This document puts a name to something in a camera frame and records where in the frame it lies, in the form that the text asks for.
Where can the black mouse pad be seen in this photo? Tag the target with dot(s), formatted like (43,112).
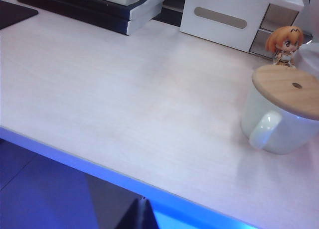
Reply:
(15,15)

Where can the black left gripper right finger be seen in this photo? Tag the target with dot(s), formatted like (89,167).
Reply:
(150,217)

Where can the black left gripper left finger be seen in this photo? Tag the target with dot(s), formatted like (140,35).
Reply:
(134,216)

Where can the white ceramic mug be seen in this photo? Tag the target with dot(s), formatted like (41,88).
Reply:
(281,134)

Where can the large white desk fan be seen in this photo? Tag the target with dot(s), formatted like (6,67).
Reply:
(311,27)

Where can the black hardcover book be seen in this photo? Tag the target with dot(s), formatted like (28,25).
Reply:
(74,5)
(142,25)

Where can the white desk organizer box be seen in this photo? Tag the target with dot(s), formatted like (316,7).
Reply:
(219,15)

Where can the orange-haired anime figurine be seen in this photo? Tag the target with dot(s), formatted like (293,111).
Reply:
(284,44)

